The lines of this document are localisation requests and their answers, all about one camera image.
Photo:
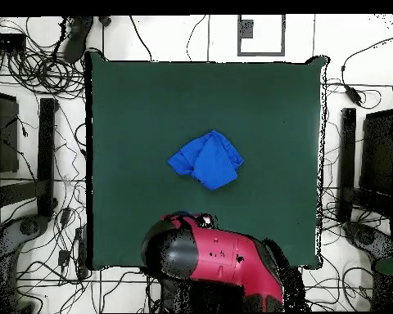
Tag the blue shirt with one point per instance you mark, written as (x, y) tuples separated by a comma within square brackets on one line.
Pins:
[(213, 163)]

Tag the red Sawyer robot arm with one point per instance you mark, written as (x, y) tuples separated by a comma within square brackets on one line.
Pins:
[(222, 258)]

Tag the dark green table cloth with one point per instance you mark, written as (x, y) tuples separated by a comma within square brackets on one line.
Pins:
[(134, 130)]

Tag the black power strip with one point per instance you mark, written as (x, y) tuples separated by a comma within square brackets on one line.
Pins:
[(82, 252), (6, 42)]

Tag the small black power adapter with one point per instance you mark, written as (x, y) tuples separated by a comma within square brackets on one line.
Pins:
[(64, 257)]

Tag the black office chair base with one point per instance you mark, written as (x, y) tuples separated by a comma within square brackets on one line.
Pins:
[(28, 226), (366, 237)]

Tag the dark box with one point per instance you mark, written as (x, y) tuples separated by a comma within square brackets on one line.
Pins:
[(6, 137), (378, 153)]

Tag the small grey square plate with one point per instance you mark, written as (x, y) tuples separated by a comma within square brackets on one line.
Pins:
[(247, 28)]

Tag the person's foot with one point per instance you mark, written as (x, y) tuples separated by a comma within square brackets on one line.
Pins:
[(77, 39)]

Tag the grey square frame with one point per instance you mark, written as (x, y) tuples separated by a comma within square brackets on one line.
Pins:
[(262, 53)]

